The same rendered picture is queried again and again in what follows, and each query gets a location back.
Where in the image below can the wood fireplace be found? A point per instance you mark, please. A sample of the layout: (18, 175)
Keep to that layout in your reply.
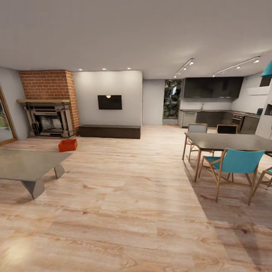
(49, 120)

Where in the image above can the cabinet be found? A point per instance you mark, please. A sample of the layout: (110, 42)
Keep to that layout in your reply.
(110, 131)
(197, 87)
(226, 87)

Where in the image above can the storage box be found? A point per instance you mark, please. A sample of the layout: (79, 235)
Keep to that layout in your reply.
(68, 145)

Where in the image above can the oven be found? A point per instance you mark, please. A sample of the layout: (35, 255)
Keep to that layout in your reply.
(237, 119)

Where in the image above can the fixed window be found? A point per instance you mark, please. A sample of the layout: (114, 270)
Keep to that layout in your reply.
(172, 97)

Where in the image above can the microwave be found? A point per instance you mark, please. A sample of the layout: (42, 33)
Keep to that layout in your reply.
(260, 110)

